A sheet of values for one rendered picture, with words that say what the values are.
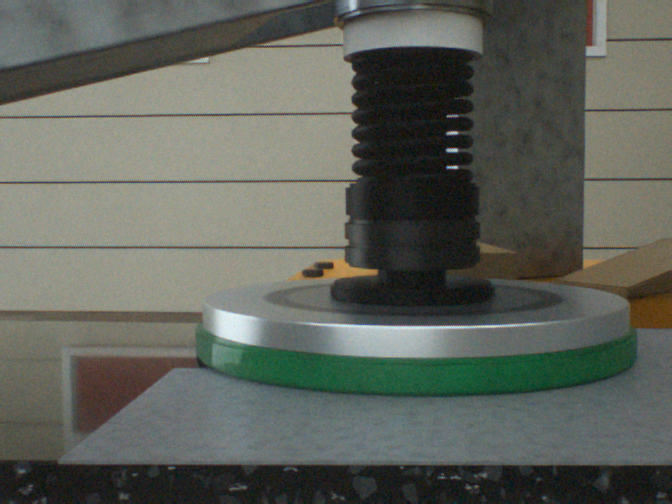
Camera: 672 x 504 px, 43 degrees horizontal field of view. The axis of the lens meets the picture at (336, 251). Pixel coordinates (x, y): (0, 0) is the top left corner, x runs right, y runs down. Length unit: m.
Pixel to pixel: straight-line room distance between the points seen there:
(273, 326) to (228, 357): 0.03
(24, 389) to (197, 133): 6.27
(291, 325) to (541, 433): 0.11
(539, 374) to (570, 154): 0.78
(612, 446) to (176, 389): 0.17
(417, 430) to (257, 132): 6.26
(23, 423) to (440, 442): 0.14
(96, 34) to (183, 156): 6.31
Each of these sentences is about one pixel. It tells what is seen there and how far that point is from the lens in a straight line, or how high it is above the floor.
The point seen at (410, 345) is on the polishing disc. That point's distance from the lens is 0.34.
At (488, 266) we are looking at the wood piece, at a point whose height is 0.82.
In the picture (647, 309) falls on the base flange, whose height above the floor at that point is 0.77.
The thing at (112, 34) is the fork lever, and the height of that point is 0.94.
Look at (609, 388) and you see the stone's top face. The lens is 0.37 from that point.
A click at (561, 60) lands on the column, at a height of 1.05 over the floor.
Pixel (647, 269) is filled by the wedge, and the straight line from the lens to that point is 0.97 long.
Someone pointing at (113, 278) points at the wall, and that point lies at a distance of 6.84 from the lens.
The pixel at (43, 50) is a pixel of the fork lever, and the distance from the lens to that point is 0.34.
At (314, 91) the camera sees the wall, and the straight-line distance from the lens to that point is 6.50.
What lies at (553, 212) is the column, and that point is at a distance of 1.10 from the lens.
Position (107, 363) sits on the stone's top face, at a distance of 0.42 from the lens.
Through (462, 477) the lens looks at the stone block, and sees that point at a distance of 0.26.
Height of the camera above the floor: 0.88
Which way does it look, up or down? 4 degrees down
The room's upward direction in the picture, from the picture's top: straight up
